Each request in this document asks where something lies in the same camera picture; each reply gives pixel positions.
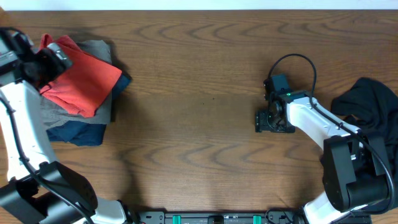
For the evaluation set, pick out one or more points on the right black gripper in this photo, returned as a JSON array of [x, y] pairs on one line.
[[261, 123]]

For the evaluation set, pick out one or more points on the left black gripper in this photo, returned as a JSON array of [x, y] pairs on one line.
[[49, 57]]

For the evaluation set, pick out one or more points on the red printed t-shirt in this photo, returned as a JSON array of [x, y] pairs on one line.
[[83, 87]]

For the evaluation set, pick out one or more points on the black garment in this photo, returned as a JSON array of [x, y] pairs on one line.
[[369, 104]]

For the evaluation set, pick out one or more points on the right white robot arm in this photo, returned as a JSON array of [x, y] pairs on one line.
[[356, 173]]

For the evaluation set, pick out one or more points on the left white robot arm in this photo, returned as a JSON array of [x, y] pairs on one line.
[[40, 189]]

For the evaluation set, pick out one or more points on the grey folded shorts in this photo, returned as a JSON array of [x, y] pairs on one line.
[[53, 115]]

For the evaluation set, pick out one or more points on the navy folded garment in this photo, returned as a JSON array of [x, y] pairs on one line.
[[73, 128]]

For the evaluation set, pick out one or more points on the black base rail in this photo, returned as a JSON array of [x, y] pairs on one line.
[[274, 216]]

